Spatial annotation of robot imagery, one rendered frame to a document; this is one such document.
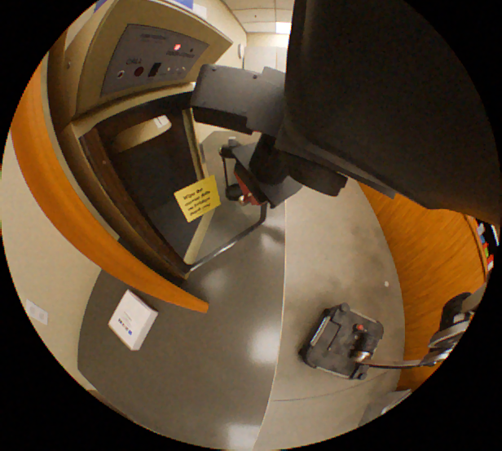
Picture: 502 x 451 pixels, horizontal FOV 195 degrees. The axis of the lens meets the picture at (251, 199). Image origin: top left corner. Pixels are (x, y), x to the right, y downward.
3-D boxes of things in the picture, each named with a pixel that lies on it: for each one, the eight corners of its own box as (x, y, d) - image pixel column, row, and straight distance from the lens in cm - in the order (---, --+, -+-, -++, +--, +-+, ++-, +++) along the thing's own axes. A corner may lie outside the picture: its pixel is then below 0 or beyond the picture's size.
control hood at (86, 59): (69, 122, 23) (63, 51, 25) (193, 82, 45) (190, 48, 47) (115, 85, 12) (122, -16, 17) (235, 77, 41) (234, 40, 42)
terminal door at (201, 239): (184, 271, 46) (85, 130, 22) (264, 221, 51) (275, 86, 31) (185, 274, 46) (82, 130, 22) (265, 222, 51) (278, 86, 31)
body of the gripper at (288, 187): (269, 212, 20) (298, 183, 14) (228, 158, 23) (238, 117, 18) (297, 192, 24) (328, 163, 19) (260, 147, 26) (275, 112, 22)
